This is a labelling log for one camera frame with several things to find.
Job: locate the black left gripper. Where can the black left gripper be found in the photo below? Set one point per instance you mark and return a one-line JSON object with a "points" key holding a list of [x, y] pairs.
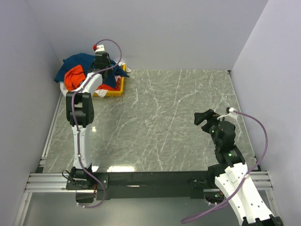
{"points": [[108, 61]]}

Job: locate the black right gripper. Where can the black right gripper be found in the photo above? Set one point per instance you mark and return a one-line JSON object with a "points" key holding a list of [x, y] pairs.
{"points": [[199, 117]]}

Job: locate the dark blue t-shirt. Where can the dark blue t-shirt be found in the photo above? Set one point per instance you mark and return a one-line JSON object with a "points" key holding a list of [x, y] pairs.
{"points": [[86, 60]]}

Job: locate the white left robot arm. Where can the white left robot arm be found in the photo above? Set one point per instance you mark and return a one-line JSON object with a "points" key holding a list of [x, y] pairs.
{"points": [[80, 115]]}

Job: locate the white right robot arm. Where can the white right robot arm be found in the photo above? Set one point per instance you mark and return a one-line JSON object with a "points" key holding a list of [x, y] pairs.
{"points": [[232, 175]]}

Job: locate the white t-shirt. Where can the white t-shirt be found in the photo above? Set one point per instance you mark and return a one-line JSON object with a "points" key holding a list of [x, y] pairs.
{"points": [[64, 89]]}

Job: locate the orange t-shirt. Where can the orange t-shirt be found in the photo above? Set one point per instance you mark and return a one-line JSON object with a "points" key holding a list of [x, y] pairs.
{"points": [[74, 77]]}

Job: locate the yellow plastic bin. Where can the yellow plastic bin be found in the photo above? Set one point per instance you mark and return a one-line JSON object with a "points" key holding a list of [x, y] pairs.
{"points": [[113, 85]]}

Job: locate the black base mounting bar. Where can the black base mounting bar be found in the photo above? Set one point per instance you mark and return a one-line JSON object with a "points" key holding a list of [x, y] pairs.
{"points": [[119, 185]]}

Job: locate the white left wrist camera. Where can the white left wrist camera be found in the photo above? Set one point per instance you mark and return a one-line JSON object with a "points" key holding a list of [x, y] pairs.
{"points": [[98, 48]]}

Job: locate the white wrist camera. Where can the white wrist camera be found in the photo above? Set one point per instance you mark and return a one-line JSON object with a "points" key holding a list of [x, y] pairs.
{"points": [[98, 48], [230, 114]]}

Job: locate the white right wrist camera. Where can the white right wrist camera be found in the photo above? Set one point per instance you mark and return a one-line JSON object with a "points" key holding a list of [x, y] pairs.
{"points": [[230, 114]]}

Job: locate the aluminium frame rail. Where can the aluminium frame rail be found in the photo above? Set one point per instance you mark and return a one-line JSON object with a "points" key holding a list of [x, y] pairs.
{"points": [[55, 182]]}

